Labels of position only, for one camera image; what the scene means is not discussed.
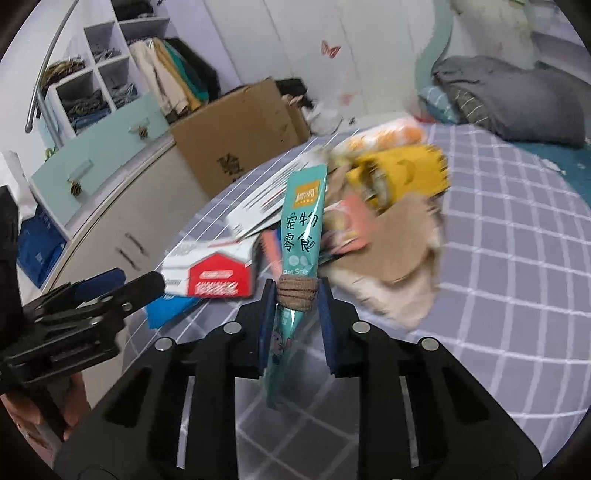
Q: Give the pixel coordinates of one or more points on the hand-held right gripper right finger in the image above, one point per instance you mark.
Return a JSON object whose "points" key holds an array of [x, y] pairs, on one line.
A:
{"points": [[331, 332]]}

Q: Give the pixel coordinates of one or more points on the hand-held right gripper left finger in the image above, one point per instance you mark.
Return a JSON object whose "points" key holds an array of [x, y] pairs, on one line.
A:
{"points": [[268, 332]]}

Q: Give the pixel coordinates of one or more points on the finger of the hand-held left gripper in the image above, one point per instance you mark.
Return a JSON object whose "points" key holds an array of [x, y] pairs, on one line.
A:
{"points": [[143, 288], [99, 279]]}

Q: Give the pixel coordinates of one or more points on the blue snack packet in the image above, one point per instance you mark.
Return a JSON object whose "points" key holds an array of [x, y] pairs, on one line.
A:
{"points": [[173, 311]]}

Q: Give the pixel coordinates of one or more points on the teal pet snack packet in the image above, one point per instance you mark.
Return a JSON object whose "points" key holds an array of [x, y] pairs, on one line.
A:
{"points": [[302, 221]]}

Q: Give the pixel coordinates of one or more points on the orange white plastic bag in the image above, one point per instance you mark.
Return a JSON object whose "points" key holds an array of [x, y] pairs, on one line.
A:
{"points": [[383, 134]]}

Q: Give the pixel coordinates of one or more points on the person's left hand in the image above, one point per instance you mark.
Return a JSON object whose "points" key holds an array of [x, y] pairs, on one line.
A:
{"points": [[76, 401]]}

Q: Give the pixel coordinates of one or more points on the red white carton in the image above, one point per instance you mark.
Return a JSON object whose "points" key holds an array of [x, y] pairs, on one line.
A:
{"points": [[210, 272]]}

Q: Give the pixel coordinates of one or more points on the blue printed bag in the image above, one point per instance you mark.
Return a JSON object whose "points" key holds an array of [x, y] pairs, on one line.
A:
{"points": [[39, 244]]}

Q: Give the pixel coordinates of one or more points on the red stick packet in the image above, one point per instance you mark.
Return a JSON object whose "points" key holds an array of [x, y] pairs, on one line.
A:
{"points": [[270, 251]]}

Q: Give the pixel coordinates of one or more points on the beige cabinet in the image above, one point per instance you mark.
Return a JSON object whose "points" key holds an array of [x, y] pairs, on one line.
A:
{"points": [[134, 198]]}

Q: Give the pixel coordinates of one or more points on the pinecone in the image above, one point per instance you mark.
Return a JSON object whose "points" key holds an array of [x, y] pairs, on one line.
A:
{"points": [[76, 188], [142, 132]]}

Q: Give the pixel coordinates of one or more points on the mint green drawer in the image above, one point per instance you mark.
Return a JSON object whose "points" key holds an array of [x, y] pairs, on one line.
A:
{"points": [[120, 120], [60, 177]]}

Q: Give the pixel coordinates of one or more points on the pink orange packet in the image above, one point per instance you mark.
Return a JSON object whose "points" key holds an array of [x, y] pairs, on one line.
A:
{"points": [[348, 221]]}

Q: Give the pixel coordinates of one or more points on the white printed mailer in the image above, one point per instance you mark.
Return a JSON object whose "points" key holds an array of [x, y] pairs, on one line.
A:
{"points": [[265, 198]]}

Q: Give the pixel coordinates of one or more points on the stacks of folded clothes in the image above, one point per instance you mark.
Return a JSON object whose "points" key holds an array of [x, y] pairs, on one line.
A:
{"points": [[85, 108]]}

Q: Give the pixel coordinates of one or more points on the large cardboard box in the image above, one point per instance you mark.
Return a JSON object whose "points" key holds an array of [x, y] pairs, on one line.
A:
{"points": [[231, 138]]}

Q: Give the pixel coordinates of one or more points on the yellow packet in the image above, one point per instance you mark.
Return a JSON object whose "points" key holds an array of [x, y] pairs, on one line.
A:
{"points": [[406, 173]]}

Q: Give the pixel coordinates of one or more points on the grey checked bedsheet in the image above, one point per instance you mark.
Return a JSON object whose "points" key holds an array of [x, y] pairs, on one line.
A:
{"points": [[498, 258]]}

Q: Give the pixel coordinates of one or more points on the white cubby shelf unit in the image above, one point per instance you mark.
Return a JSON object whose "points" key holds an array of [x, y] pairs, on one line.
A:
{"points": [[90, 78]]}

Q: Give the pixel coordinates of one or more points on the beige hanging garment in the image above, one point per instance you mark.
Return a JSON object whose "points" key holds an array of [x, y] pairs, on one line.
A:
{"points": [[152, 78]]}

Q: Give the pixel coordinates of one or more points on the yellow hanging garment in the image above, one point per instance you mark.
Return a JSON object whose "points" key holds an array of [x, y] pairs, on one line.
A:
{"points": [[178, 76]]}

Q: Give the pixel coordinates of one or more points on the curved metal rod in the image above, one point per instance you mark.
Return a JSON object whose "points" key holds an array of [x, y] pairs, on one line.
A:
{"points": [[44, 69]]}

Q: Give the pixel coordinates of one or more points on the teal hanging garment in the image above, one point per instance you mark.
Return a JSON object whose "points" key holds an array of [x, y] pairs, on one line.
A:
{"points": [[191, 74]]}

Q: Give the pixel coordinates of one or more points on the black hanging garment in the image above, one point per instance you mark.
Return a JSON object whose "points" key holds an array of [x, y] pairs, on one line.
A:
{"points": [[203, 64]]}

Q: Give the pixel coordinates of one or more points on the black clothes pile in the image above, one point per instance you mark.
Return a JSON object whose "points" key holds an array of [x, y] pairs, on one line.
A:
{"points": [[293, 92]]}

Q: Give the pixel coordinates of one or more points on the teal striped pillow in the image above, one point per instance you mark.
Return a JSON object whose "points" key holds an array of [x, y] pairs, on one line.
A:
{"points": [[436, 104]]}

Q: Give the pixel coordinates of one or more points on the dark plaid cloth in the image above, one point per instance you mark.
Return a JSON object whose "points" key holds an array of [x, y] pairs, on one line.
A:
{"points": [[468, 105]]}

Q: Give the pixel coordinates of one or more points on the white wardrobe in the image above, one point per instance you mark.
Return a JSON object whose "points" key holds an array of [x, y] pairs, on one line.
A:
{"points": [[277, 41]]}

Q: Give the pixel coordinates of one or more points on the red butterfly sticker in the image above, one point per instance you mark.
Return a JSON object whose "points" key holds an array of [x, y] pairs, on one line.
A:
{"points": [[330, 49]]}

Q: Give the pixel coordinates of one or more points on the teal printed bedsheet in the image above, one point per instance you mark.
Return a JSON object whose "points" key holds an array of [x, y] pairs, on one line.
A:
{"points": [[558, 161]]}

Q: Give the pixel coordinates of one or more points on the grey blanket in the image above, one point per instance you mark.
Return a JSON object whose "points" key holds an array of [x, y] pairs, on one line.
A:
{"points": [[517, 101]]}

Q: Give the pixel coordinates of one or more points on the mint green bed headboard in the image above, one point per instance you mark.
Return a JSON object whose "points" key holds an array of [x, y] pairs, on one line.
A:
{"points": [[431, 37]]}

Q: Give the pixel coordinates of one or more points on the faded red wall sticker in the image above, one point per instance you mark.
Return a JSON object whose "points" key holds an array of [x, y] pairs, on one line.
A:
{"points": [[347, 97]]}

